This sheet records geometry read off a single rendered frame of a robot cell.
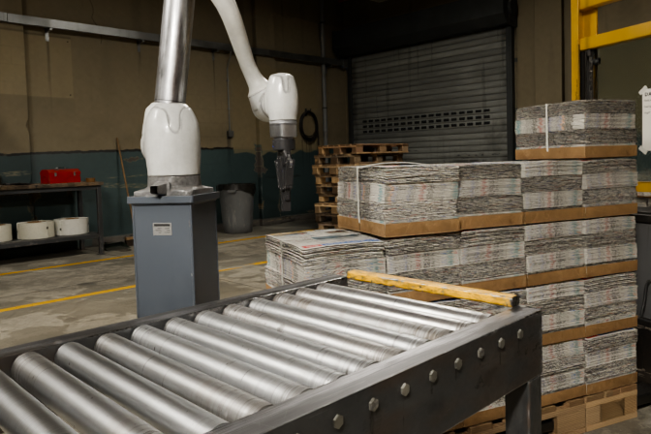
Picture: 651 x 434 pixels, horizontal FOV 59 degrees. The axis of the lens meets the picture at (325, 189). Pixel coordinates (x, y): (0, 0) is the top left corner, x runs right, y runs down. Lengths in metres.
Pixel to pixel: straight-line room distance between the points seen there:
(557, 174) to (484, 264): 0.45
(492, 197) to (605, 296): 0.69
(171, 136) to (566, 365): 1.67
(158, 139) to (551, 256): 1.46
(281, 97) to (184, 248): 0.56
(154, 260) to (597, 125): 1.70
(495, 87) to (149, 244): 8.07
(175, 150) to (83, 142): 6.74
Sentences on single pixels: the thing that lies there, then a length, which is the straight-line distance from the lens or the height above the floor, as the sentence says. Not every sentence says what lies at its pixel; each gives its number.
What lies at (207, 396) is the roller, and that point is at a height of 0.79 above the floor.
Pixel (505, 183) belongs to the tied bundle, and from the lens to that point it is 2.15.
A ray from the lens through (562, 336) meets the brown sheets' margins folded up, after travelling 2.42.
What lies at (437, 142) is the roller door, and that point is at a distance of 9.93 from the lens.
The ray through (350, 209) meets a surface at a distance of 2.08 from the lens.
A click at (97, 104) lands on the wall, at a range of 8.55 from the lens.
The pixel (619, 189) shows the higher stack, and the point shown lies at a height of 0.94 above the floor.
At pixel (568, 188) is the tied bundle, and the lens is 2.36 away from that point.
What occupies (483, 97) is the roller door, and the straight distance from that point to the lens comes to 9.49.
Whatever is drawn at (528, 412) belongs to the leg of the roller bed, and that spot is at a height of 0.62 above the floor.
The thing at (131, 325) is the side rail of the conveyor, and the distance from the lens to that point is 1.14.
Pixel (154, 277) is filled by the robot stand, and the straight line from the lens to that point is 1.77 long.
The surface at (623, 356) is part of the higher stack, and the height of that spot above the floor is 0.27.
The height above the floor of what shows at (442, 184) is 1.00.
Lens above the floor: 1.09
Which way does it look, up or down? 3 degrees down
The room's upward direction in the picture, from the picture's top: 2 degrees counter-clockwise
